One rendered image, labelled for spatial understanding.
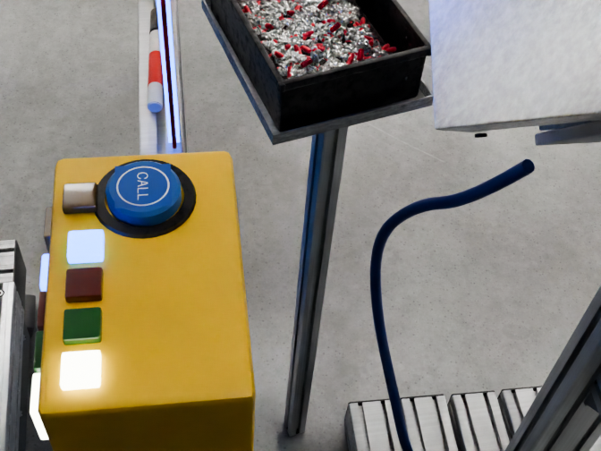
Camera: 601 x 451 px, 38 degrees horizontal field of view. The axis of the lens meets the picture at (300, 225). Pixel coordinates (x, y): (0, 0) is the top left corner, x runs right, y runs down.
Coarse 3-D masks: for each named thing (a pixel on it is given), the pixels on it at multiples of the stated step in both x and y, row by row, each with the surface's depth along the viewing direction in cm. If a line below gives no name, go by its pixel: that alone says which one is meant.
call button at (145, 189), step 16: (112, 176) 47; (128, 176) 47; (144, 176) 47; (160, 176) 47; (176, 176) 47; (112, 192) 46; (128, 192) 46; (144, 192) 46; (160, 192) 46; (176, 192) 46; (112, 208) 46; (128, 208) 45; (144, 208) 45; (160, 208) 46; (176, 208) 47; (128, 224) 46; (144, 224) 46
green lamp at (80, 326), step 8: (64, 312) 42; (72, 312) 42; (80, 312) 42; (88, 312) 42; (96, 312) 42; (64, 320) 41; (72, 320) 41; (80, 320) 41; (88, 320) 41; (96, 320) 41; (64, 328) 41; (72, 328) 41; (80, 328) 41; (88, 328) 41; (96, 328) 41; (64, 336) 41; (72, 336) 41; (80, 336) 41; (88, 336) 41; (96, 336) 41; (64, 344) 41; (72, 344) 41; (80, 344) 41
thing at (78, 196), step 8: (64, 184) 47; (72, 184) 47; (80, 184) 47; (88, 184) 47; (96, 184) 47; (64, 192) 46; (72, 192) 46; (80, 192) 46; (88, 192) 46; (96, 192) 46; (64, 200) 46; (72, 200) 46; (80, 200) 46; (88, 200) 46; (96, 200) 46; (64, 208) 46; (72, 208) 46; (80, 208) 46; (88, 208) 46; (96, 208) 46
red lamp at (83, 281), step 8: (72, 272) 43; (80, 272) 43; (88, 272) 43; (96, 272) 43; (72, 280) 43; (80, 280) 43; (88, 280) 43; (96, 280) 43; (72, 288) 43; (80, 288) 43; (88, 288) 43; (96, 288) 43; (64, 296) 42; (72, 296) 42; (80, 296) 42; (88, 296) 42; (96, 296) 42
